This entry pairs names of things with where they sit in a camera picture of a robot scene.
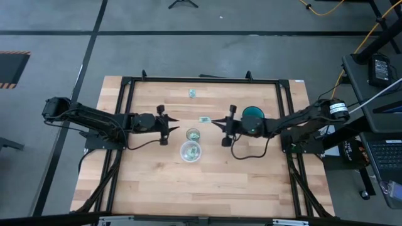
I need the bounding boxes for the black power brick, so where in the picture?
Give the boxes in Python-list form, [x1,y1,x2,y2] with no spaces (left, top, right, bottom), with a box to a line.
[367,53,393,88]

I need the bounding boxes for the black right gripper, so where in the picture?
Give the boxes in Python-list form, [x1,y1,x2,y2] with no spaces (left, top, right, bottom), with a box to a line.
[211,104,266,148]

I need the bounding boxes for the clear glass jar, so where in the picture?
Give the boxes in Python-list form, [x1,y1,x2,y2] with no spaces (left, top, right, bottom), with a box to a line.
[185,127,201,142]

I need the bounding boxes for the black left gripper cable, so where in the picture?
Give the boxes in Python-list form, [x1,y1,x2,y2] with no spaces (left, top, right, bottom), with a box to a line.
[125,137,163,151]

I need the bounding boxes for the black aluminium table frame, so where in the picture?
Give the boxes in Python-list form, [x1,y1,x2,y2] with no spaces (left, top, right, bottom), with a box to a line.
[0,69,402,226]

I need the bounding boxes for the black stand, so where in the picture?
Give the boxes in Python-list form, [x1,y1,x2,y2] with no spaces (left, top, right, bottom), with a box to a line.
[350,0,402,65]

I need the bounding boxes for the dark side desk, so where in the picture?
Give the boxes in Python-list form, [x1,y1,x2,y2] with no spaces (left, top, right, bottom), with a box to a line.
[341,53,402,134]

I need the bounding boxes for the black hazard striped mat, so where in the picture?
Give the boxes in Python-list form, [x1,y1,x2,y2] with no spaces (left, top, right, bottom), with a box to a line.
[0,50,31,90]

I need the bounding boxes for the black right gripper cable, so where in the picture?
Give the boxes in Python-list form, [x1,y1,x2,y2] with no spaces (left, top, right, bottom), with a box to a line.
[231,134,271,160]

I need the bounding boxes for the dark laptop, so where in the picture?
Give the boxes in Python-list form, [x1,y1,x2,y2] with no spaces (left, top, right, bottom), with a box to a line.
[366,139,402,210]

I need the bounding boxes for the clear plastic cup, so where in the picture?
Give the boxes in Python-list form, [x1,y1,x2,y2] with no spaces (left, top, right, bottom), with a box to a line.
[179,140,202,163]

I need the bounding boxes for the yellow cable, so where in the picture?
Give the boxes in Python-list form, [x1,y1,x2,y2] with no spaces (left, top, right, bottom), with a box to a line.
[298,0,402,100]

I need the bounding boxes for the black tripod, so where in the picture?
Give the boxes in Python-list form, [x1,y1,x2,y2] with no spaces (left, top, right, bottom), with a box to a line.
[168,0,199,9]

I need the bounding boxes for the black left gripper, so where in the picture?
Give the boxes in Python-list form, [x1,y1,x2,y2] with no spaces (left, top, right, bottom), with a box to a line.
[131,105,180,146]

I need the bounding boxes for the black stand leg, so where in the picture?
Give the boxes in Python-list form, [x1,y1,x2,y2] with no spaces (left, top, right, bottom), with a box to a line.
[0,137,25,151]

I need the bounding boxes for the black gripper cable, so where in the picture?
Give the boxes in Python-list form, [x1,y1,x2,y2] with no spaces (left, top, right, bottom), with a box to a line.
[125,137,163,151]
[231,134,271,160]

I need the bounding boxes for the black bag with lettering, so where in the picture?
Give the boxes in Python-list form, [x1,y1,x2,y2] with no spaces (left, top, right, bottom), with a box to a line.
[339,139,370,166]

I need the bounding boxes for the white cable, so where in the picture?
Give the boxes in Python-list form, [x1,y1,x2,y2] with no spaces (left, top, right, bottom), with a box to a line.
[348,77,402,114]

